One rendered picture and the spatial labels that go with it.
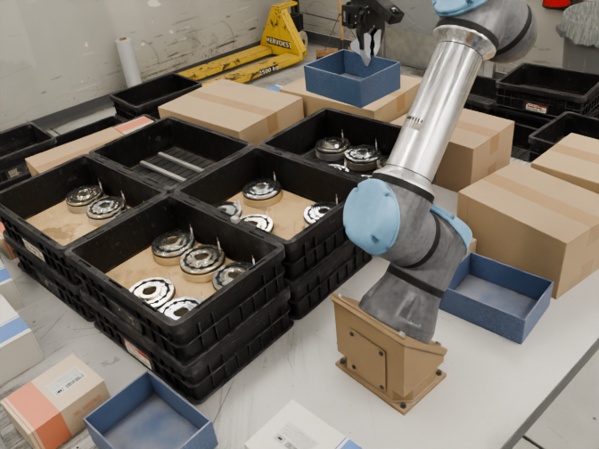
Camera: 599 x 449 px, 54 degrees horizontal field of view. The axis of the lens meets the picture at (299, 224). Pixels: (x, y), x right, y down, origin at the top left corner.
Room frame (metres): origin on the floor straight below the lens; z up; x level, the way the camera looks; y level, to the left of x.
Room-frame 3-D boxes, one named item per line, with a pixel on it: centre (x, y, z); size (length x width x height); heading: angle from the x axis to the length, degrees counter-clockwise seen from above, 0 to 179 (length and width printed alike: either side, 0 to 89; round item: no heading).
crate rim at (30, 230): (1.30, 0.56, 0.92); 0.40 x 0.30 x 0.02; 44
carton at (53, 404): (0.80, 0.52, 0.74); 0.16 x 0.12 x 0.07; 134
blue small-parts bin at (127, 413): (0.71, 0.32, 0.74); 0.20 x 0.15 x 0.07; 45
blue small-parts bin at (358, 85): (1.45, -0.18, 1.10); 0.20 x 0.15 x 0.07; 39
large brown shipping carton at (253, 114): (1.89, 0.19, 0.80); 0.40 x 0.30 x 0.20; 46
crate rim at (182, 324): (1.02, 0.28, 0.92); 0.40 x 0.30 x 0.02; 44
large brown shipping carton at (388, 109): (1.93, -0.23, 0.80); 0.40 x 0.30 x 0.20; 46
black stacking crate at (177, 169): (1.51, 0.34, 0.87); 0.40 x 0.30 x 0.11; 44
